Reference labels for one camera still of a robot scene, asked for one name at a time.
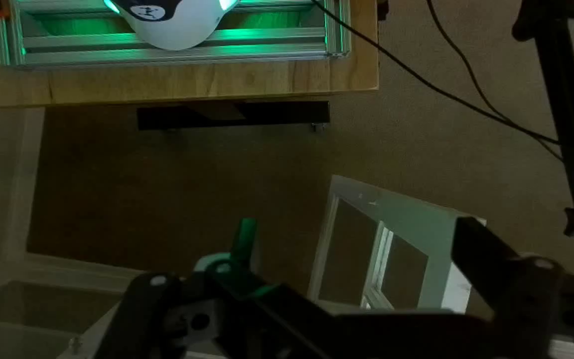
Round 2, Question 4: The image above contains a black camera arm stand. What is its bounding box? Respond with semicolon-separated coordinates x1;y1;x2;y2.
512;0;574;235

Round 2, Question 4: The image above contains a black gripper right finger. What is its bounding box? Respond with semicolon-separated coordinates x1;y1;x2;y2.
450;217;574;359

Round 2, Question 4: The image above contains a black cable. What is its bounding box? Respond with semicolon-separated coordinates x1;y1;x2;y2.
309;0;574;163

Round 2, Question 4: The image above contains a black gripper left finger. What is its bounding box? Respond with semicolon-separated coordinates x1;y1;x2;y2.
93;217;314;359

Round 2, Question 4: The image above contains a white open cabinet door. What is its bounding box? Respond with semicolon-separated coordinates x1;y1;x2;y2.
307;175;472;313

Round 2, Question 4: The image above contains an aluminium frame on table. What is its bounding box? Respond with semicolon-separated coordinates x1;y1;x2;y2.
0;0;350;67

